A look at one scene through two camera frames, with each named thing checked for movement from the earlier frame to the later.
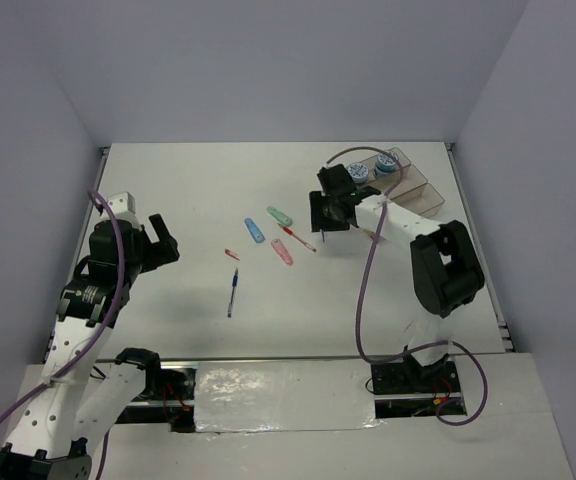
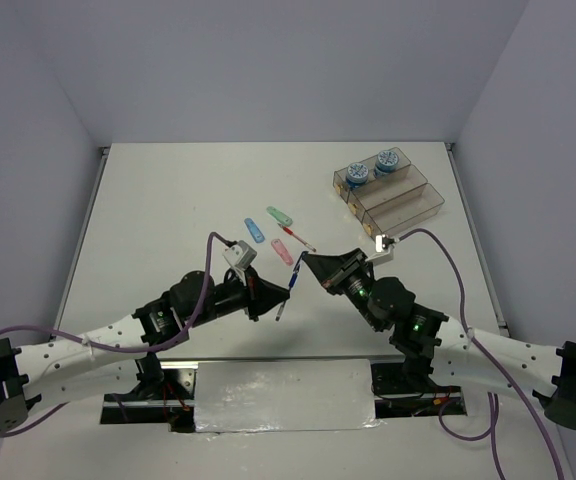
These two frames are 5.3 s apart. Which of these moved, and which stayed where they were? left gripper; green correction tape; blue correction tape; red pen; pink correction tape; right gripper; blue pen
Moved: left gripper; right gripper; blue pen
Stayed: green correction tape; red pen; blue correction tape; pink correction tape
